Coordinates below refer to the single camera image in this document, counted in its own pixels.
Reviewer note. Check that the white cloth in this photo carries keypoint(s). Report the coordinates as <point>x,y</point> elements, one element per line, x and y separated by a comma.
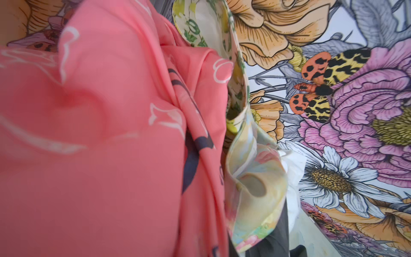
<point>294,165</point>

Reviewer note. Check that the yellow green floral cloth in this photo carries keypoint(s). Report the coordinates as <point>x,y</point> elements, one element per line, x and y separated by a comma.
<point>211,24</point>

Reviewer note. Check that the pastel floral cloth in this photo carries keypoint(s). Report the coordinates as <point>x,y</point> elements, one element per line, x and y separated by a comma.
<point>255,186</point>

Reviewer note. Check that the pink patterned cloth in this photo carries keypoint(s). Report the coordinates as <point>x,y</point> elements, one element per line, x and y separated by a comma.
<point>112,131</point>

